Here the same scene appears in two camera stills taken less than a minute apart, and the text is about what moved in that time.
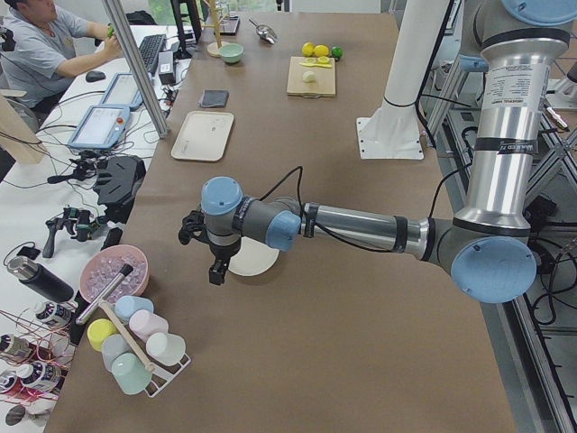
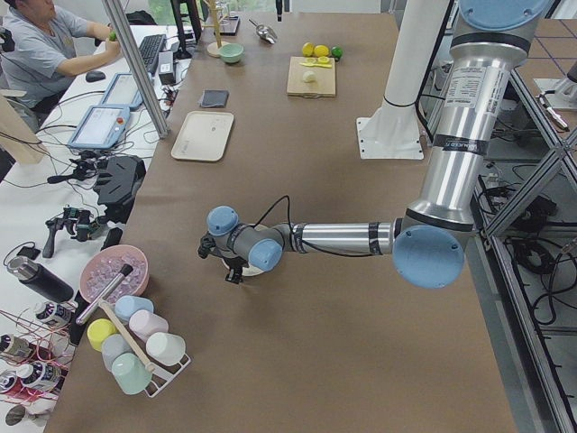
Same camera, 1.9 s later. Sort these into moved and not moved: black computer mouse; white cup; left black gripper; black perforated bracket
Moved: left black gripper
Not moved: black computer mouse; black perforated bracket; white cup
